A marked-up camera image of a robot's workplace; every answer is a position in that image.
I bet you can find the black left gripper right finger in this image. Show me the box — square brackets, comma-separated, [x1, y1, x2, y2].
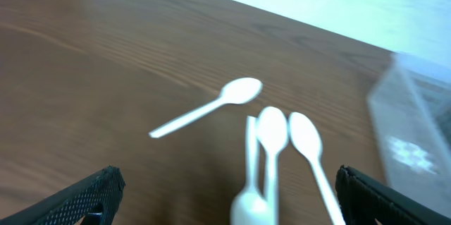
[335, 165, 450, 225]

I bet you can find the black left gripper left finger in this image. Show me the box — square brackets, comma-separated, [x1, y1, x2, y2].
[1, 166, 125, 225]

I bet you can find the white plastic spoon right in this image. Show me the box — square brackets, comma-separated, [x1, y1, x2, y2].
[288, 112, 346, 225]

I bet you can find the white plastic spoon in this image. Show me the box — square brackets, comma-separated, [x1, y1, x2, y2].
[257, 107, 288, 224]
[288, 112, 346, 225]

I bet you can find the clear plastic basket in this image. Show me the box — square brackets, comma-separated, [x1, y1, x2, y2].
[367, 53, 450, 217]

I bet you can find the white plastic spoon upside-down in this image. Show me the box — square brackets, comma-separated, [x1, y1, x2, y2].
[230, 116, 271, 225]

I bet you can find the white plastic spoon middle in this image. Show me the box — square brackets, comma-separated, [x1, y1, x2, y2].
[257, 107, 288, 224]

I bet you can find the white plastic spoon angled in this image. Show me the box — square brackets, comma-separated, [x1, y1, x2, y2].
[149, 77, 263, 138]

